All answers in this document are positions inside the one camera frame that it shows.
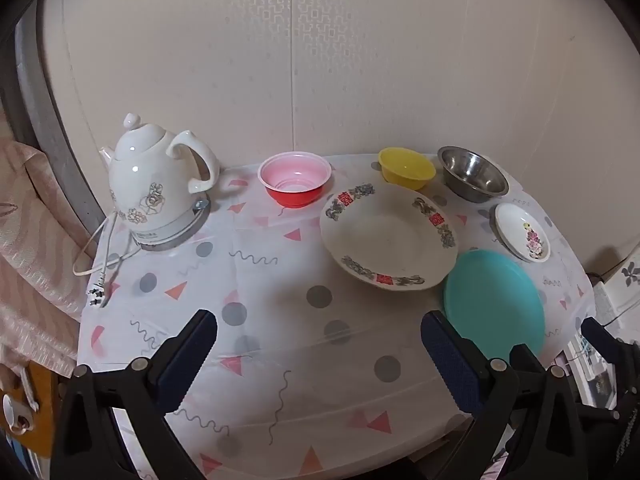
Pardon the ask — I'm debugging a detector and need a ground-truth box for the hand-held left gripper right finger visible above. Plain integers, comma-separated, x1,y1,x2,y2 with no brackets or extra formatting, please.
421,310,588,480

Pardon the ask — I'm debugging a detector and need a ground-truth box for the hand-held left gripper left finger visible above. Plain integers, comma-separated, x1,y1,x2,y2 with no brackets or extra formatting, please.
50,309,218,480

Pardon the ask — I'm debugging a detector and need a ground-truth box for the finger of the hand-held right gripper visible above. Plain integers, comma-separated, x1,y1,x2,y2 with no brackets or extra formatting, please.
581,317,640,411

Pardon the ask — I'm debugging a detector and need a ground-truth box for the teal plastic plate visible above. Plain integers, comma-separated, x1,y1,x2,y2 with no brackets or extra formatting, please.
442,249,547,361

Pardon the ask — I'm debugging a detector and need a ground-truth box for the small white floral saucer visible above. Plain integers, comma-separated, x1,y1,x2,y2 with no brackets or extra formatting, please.
494,203,552,264

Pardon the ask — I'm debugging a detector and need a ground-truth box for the large white patterned plate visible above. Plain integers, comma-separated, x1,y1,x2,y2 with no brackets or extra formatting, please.
319,182,460,291

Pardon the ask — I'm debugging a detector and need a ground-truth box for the stainless steel bowl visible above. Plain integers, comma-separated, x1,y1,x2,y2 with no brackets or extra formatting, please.
437,146,510,204

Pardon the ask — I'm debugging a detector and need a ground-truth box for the yellow plastic bowl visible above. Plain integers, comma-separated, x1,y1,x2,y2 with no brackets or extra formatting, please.
378,147,437,190

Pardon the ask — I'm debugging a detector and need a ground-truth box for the red plastic bowl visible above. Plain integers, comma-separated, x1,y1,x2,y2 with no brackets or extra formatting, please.
257,151,332,207

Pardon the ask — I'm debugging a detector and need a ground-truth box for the white floral box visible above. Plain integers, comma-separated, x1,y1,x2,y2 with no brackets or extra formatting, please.
595,250,640,321

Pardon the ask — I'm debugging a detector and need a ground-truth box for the steel kettle base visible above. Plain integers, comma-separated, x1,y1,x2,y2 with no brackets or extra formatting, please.
131,192,211,253

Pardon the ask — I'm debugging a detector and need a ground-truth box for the patterned plastic tablecloth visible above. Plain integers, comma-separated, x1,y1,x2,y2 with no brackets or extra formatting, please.
75,152,596,480

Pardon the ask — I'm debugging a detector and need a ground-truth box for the wooden board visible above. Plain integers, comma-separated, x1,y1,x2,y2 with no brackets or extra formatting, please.
0,360,61,461

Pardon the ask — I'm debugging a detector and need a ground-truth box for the pink striped curtain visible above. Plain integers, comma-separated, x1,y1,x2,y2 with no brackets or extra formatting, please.
0,137,96,378

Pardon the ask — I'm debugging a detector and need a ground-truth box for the white mug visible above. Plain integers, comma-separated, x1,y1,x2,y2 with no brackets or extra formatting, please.
2,392,32,433

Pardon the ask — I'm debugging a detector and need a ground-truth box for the white ceramic electric kettle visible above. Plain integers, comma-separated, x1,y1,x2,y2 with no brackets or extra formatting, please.
99,112,221,241

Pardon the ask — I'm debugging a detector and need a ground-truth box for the white power cord with plug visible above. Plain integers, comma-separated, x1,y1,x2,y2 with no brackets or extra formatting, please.
72,205,138,308

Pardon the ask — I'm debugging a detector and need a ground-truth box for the grey metal frame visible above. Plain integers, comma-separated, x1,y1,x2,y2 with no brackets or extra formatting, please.
15,25,96,261

